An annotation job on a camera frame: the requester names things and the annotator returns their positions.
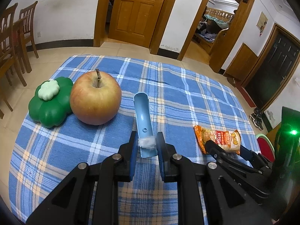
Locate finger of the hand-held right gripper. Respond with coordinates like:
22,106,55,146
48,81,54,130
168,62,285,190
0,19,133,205
205,140,270,177
239,145,276,169

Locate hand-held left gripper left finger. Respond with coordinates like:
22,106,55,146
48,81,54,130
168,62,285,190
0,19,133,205
26,131,138,225

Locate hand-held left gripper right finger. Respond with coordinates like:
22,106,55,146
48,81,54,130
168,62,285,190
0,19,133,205
156,132,273,225

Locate red bucket with green rim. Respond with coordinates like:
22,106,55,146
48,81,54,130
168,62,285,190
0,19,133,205
255,133,276,163

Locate white cotton wad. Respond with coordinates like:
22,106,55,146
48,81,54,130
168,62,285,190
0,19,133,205
138,136,156,149

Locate orange snack packet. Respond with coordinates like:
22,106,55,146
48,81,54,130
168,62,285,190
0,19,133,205
194,125,242,155

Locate light blue plastic piece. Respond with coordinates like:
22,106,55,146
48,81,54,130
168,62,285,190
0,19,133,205
133,92,157,159

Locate blue plaid blanket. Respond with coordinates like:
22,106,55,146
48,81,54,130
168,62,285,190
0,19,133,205
9,55,262,225

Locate red doormat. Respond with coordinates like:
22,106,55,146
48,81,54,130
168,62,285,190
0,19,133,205
235,84,257,108

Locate red yellow apple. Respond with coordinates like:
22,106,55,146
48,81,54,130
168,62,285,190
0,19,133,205
70,69,122,125

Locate dark entrance door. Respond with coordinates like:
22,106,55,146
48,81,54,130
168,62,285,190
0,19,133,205
243,27,300,110

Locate green clover-shaped container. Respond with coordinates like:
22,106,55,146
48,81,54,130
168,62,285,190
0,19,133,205
28,76,74,128

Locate wooden bunk bed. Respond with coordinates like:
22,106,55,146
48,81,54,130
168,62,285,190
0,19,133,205
194,7,235,55

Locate wooden panel door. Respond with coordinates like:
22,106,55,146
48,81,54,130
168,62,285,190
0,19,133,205
108,0,171,49

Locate wooden chair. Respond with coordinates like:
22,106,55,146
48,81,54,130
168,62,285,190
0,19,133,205
18,1,39,59
0,3,28,88

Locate low wooden wall panel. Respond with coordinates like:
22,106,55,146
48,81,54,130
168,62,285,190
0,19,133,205
226,42,258,83

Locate wall calendar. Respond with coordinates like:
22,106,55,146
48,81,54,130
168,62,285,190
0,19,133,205
256,11,269,37

